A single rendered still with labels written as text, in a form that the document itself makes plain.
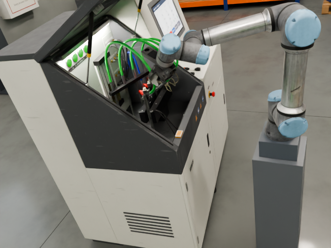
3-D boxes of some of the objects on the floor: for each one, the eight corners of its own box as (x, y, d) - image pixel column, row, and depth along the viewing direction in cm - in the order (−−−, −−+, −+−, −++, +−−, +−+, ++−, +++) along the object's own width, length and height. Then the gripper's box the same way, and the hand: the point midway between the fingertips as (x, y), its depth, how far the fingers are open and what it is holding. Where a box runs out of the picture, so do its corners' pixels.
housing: (121, 249, 227) (34, 52, 144) (87, 244, 236) (-13, 56, 154) (173, 132, 334) (140, -20, 251) (148, 131, 343) (108, -16, 261)
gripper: (161, 78, 129) (155, 96, 149) (184, 59, 133) (175, 78, 153) (147, 63, 129) (143, 82, 150) (171, 44, 133) (163, 66, 153)
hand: (155, 76), depth 150 cm, fingers open, 7 cm apart
